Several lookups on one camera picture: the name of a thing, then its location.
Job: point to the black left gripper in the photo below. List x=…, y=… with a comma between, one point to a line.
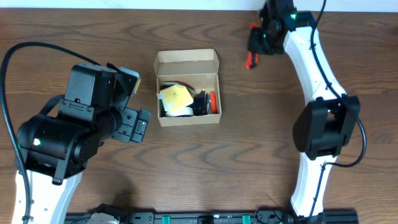
x=131, y=125

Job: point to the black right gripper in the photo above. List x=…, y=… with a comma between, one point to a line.
x=257, y=42

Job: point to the red utility knife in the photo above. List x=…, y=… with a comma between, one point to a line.
x=252, y=59

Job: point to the green tape roll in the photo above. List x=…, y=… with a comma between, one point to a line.
x=161, y=108

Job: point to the white yellow sticky note pad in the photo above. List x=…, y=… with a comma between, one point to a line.
x=175, y=97

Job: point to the white tape roll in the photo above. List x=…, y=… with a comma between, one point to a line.
x=180, y=112

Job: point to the red stapler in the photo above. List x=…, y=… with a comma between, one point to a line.
x=211, y=103

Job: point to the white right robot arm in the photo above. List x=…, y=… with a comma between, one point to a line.
x=328, y=119

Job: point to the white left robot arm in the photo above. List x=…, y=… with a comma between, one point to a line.
x=57, y=143

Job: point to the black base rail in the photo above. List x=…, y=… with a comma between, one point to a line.
x=109, y=214

